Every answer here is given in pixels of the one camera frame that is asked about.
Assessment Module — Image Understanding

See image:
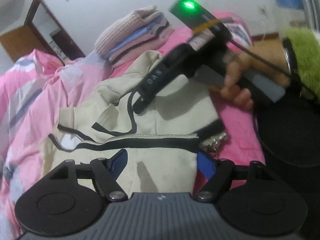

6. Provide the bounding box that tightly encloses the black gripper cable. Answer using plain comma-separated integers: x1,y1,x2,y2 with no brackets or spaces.
229,38,296,78

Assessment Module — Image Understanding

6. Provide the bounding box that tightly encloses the pink patterned duvet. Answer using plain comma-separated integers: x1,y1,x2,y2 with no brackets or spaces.
1,49,112,239

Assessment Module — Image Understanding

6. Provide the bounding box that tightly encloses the green fuzzy right sleeve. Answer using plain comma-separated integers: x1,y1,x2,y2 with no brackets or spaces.
283,27,319,99

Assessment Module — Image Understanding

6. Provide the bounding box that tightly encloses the blue folded garment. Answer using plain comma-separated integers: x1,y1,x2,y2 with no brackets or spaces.
101,16,170,62

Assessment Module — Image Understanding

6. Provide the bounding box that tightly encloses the beige zip-up jacket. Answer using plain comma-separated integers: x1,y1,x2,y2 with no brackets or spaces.
41,50,225,195

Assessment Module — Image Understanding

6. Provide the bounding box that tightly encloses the pink waffle knit sweater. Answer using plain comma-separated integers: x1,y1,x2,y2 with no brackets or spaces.
94,5,163,55

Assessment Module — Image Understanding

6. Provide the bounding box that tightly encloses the person's right hand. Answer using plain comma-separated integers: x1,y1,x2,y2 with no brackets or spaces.
221,40,290,109

